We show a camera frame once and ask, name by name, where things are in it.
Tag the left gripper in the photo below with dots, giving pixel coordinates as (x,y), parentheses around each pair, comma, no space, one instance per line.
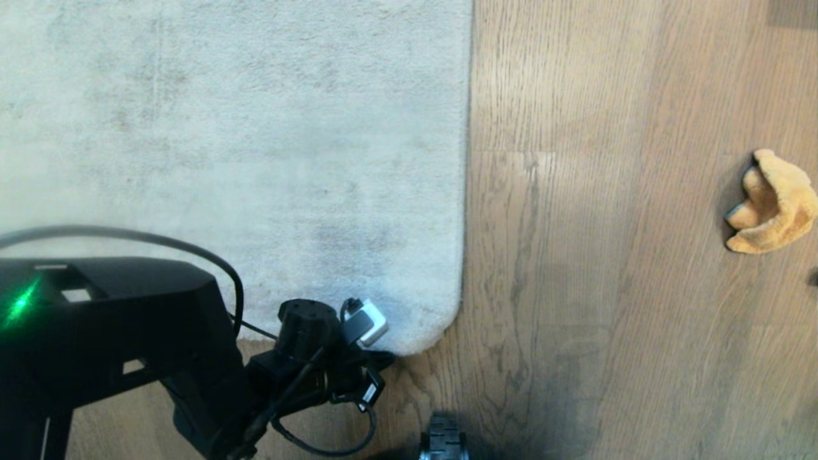
(355,382)

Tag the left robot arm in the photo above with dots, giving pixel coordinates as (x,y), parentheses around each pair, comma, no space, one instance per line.
(108,332)

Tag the pale grey rug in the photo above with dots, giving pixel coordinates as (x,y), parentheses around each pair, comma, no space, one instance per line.
(255,160)

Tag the yellow plush toy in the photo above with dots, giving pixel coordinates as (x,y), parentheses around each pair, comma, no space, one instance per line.
(781,203)

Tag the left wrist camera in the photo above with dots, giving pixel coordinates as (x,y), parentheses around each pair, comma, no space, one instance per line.
(369,323)

